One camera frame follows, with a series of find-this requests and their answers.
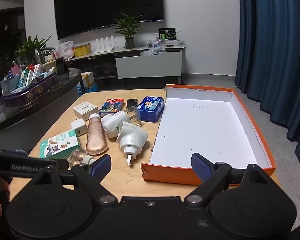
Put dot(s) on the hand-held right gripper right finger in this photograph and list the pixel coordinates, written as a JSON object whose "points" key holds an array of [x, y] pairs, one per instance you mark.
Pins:
{"points": [[201, 166]]}

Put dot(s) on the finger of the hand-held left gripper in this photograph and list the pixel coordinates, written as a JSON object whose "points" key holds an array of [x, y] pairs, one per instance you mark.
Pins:
{"points": [[62, 164]]}

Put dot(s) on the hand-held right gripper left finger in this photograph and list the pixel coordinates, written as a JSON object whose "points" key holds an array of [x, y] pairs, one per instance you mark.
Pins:
{"points": [[101, 166]]}

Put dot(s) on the small clear bottle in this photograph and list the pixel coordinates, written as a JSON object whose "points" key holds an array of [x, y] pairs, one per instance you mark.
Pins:
{"points": [[77, 156]]}

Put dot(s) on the green white box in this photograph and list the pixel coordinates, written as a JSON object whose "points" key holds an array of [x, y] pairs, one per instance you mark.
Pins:
{"points": [[57, 143]]}

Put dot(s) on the rose gold tube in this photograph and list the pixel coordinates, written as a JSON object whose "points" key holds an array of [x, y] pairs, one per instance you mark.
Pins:
{"points": [[95, 137]]}

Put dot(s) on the orange cardboard box lid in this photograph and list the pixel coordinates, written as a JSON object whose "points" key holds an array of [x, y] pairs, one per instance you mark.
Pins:
{"points": [[202, 130]]}

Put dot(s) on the white plug-in device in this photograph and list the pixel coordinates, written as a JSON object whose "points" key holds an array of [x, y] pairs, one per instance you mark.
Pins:
{"points": [[112, 125], [132, 137]]}

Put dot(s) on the playing card box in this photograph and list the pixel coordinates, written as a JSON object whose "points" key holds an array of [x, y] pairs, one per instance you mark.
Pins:
{"points": [[111, 106]]}

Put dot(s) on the black power adapter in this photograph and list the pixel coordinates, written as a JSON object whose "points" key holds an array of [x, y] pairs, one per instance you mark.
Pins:
{"points": [[132, 103]]}

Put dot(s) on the blue tin box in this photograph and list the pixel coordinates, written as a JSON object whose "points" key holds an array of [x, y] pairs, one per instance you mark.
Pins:
{"points": [[150, 107]]}

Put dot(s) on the white charger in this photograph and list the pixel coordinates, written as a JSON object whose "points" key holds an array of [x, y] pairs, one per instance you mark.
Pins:
{"points": [[78, 127]]}

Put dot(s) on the dark glass table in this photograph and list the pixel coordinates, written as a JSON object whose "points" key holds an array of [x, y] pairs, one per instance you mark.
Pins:
{"points": [[40, 115]]}

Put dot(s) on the small white box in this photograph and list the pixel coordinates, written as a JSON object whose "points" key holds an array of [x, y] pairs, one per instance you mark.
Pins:
{"points": [[85, 108]]}

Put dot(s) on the purple gift box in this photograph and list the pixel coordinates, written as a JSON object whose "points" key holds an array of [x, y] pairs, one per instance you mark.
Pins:
{"points": [[32, 92]]}

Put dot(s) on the blue bag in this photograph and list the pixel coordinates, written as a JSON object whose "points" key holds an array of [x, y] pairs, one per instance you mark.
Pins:
{"points": [[92, 87]]}

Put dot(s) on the white cardboard box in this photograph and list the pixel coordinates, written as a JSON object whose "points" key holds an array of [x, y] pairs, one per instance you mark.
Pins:
{"points": [[87, 78]]}

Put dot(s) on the row of upright cartons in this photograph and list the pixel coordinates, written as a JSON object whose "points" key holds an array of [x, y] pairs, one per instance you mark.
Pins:
{"points": [[30, 76]]}

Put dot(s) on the white tube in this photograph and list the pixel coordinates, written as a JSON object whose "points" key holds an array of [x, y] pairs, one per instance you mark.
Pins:
{"points": [[49, 73]]}

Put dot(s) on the white plastic bag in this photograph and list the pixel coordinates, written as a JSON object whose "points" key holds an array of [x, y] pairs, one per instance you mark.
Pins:
{"points": [[65, 50]]}

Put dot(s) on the yellow box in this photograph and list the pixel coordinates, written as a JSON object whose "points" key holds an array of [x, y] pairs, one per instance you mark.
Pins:
{"points": [[82, 51]]}

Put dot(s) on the television cabinet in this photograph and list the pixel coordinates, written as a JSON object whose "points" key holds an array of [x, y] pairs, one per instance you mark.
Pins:
{"points": [[122, 51]]}

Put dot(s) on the white router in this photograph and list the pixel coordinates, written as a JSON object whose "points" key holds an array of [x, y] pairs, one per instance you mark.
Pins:
{"points": [[105, 47]]}

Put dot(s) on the large leafy potted plant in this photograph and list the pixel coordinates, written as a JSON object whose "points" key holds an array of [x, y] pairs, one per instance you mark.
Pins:
{"points": [[30, 47]]}

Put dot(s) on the pile of clear packets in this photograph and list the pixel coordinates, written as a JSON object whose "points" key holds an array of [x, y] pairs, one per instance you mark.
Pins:
{"points": [[152, 45]]}

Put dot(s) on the black green box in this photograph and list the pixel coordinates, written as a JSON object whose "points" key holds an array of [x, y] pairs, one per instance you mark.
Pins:
{"points": [[168, 34]]}

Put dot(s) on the blue curtain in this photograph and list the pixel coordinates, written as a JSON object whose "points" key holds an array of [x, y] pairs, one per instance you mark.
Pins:
{"points": [[270, 42]]}

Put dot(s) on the potted plant in glass vase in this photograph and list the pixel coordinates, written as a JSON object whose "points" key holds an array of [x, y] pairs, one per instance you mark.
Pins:
{"points": [[130, 27]]}

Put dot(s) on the black wall television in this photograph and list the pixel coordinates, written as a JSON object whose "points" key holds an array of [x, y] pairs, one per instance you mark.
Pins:
{"points": [[102, 2]]}

